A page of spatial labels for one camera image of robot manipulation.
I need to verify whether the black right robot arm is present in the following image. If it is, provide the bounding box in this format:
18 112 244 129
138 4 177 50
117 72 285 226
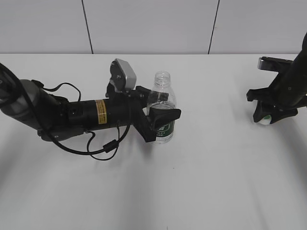
247 36 307 125

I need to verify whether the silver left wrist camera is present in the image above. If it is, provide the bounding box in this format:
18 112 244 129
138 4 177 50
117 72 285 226
110 58 137 92

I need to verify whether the clear Cestbon water bottle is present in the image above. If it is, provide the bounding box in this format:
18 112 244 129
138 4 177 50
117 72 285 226
146 70 177 145

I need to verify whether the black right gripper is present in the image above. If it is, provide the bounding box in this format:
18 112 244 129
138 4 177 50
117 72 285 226
246 88 298 124

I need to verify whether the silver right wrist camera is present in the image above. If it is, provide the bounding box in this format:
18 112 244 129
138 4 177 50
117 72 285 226
258 57 293 72

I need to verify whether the white green bottle cap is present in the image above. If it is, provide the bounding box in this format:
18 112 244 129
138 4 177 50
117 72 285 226
259 115 272 125

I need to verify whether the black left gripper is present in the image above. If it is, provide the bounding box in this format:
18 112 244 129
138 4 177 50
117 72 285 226
105 86 181 142

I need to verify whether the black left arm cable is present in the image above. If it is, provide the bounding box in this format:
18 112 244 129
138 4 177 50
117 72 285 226
0 62 132 161

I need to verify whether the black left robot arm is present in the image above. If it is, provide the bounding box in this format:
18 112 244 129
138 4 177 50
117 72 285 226
0 58 181 142

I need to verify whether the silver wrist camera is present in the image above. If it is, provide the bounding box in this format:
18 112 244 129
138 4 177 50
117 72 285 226
110 58 137 92
258 57 293 72

